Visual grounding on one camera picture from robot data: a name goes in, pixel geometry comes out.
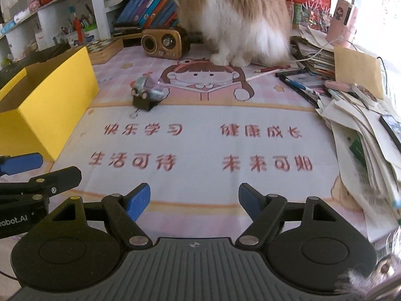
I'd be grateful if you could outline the white bookshelf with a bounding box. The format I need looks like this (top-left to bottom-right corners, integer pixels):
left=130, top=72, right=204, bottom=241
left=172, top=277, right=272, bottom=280
left=0, top=0, right=358, bottom=49

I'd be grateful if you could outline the pile of loose papers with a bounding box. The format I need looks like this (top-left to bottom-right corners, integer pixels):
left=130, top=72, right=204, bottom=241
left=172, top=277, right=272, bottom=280
left=315, top=82, right=401, bottom=243

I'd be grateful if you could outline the pink printed desk mat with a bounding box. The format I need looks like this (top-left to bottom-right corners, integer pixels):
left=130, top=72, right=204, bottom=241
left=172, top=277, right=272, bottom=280
left=47, top=44, right=370, bottom=242

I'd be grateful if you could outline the brown retro radio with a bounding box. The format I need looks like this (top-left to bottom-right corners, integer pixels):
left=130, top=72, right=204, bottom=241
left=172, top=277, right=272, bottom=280
left=140, top=27, right=191, bottom=61

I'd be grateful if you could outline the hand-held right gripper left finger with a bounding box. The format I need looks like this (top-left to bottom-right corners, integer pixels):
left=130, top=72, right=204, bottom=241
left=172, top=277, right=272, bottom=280
left=47, top=182, right=153, bottom=250

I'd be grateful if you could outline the row of colourful books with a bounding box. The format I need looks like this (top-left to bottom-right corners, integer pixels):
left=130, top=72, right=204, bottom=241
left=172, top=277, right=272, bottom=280
left=112, top=0, right=186, bottom=32

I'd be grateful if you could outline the black electronic keyboard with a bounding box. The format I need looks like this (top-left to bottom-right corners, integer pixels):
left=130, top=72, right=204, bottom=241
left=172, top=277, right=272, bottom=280
left=0, top=42, right=75, bottom=81

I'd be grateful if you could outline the red pencil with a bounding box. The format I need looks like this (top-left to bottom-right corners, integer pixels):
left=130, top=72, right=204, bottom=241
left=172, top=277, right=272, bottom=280
left=253, top=65, right=292, bottom=73

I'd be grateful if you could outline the small clear toy car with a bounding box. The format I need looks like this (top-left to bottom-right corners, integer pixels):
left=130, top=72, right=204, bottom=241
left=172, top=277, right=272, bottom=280
left=131, top=74, right=170, bottom=101

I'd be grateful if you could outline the pink box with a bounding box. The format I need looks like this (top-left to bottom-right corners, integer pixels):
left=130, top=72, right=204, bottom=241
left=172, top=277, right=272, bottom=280
left=327, top=0, right=360, bottom=43

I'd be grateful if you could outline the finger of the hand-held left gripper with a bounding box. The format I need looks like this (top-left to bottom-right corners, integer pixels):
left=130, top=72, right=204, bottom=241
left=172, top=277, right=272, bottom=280
left=0, top=152, right=44, bottom=177
left=0, top=166, right=83, bottom=202

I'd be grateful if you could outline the brown paper envelope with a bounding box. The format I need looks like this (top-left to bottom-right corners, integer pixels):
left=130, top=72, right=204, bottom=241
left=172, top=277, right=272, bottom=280
left=333, top=46, right=386, bottom=100

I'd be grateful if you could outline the white cable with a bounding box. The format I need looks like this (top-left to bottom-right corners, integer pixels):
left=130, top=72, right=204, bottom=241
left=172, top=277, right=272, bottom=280
left=291, top=36, right=347, bottom=62

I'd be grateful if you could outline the white pen holder canister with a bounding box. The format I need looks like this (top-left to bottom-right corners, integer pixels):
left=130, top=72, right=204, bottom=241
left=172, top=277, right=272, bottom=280
left=62, top=4, right=99, bottom=46

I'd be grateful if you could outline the grey fluffy trim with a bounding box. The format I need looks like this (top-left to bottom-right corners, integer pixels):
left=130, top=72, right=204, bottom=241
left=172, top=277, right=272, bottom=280
left=334, top=229, right=401, bottom=301

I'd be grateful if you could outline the blue pen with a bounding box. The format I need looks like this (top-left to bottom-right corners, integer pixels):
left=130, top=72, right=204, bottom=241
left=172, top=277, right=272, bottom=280
left=283, top=78, right=315, bottom=93

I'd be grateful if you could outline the black pen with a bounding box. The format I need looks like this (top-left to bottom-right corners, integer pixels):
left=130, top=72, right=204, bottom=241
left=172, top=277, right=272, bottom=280
left=275, top=68, right=308, bottom=78

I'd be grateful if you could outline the stack of notebooks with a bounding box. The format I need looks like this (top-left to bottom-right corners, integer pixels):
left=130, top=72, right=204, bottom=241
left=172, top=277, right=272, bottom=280
left=290, top=27, right=336, bottom=76

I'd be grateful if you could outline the wooden chessboard box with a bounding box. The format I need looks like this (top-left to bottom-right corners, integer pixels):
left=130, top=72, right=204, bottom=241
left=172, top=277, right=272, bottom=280
left=86, top=37, right=125, bottom=65

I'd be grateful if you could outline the yellow cardboard box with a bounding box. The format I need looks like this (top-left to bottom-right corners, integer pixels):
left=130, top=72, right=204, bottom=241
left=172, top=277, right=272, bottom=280
left=0, top=45, right=100, bottom=163

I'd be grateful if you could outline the orange and white cat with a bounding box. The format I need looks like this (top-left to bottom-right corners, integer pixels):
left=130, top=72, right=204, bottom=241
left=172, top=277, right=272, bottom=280
left=171, top=0, right=291, bottom=67

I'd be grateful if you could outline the white pencil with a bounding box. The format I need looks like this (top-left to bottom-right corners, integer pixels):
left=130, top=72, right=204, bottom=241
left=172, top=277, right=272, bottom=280
left=245, top=68, right=281, bottom=81

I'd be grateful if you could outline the black binder clip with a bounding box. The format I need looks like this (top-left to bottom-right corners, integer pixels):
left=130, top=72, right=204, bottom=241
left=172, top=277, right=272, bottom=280
left=132, top=97, right=158, bottom=112

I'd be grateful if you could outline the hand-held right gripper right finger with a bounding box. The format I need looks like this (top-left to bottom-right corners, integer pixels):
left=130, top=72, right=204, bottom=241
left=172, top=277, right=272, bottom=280
left=235, top=182, right=344, bottom=250

